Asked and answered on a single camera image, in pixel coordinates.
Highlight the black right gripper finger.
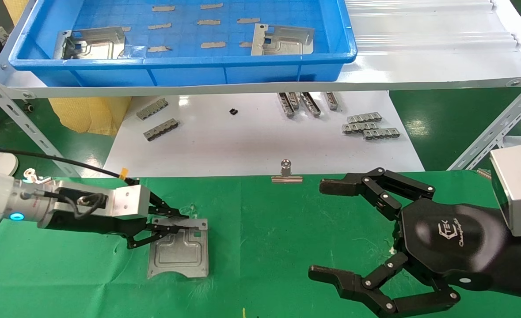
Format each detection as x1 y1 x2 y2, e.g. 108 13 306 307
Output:
319 167 436 221
309 252 460 318

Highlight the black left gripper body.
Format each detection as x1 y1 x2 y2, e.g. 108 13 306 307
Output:
47 215 156 238

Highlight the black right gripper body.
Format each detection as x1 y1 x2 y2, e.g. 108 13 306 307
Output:
394 198 509 292

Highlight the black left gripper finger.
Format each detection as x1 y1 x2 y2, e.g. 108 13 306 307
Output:
147 192 191 220
126 220 209 250

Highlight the stamped sheet metal part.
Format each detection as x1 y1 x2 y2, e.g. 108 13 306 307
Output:
53 26 126 60
251 24 316 56
148 216 210 280

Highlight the silver binder clip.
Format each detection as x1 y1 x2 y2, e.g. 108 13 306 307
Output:
23 168 51 184
271 159 303 184

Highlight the green cloth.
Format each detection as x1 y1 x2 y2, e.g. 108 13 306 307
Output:
0 170 521 318

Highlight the yellow bag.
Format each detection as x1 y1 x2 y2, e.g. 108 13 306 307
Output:
3 0 132 136

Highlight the perforated angle iron leg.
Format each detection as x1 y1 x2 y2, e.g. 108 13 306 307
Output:
447 74 521 171
0 66 81 178

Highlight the white metal shelf board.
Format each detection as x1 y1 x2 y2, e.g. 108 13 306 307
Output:
0 0 521 99

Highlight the blue plastic bin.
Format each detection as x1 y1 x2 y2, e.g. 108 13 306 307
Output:
8 0 358 87

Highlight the clear plastic piece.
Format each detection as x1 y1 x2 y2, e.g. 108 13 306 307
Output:
122 44 148 59

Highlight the translucent corrugated sheet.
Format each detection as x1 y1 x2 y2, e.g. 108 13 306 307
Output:
344 0 520 54

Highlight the black cable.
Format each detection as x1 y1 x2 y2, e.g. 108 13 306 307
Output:
0 147 141 185

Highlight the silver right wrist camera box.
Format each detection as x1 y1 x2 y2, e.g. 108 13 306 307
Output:
489 143 521 239

